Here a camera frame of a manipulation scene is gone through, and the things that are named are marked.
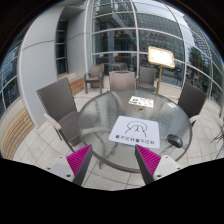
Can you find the black computer mouse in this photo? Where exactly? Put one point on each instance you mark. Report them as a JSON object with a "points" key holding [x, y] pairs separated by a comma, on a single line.
{"points": [[175, 140]]}

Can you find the white printed mouse pad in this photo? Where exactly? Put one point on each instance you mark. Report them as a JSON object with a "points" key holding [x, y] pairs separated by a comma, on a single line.
{"points": [[132, 131]]}

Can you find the lit menu stand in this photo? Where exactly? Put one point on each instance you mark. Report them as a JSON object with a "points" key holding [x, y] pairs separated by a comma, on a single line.
{"points": [[161, 57]]}

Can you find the round glass table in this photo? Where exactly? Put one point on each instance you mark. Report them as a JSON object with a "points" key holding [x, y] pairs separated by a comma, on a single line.
{"points": [[98, 116]]}

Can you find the small dark table badge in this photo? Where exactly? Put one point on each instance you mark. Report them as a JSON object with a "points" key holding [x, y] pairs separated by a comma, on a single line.
{"points": [[140, 109]]}

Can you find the brown wicker chair far left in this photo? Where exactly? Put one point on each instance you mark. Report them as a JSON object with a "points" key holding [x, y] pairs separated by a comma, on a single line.
{"points": [[94, 76]]}

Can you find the grey wicker chair behind table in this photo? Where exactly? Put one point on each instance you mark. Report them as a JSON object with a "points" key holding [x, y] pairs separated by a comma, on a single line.
{"points": [[122, 80]]}

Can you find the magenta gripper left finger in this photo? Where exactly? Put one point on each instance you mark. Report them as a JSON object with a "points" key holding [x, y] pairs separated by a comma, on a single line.
{"points": [[73, 167]]}

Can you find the grey wicker chair far right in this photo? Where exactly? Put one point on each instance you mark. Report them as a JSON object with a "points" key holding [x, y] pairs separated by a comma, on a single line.
{"points": [[147, 78]]}

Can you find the wooden bench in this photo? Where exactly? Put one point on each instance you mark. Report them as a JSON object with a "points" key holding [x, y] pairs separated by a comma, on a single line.
{"points": [[20, 127]]}

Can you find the colourful menu card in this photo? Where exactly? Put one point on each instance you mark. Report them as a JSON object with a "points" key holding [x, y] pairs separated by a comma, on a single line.
{"points": [[139, 101]]}

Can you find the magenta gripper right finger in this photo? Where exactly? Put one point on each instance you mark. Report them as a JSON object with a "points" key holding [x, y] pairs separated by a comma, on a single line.
{"points": [[153, 166]]}

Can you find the grey wicker chair left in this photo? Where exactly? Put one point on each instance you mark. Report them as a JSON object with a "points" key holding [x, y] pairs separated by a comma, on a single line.
{"points": [[61, 111]]}

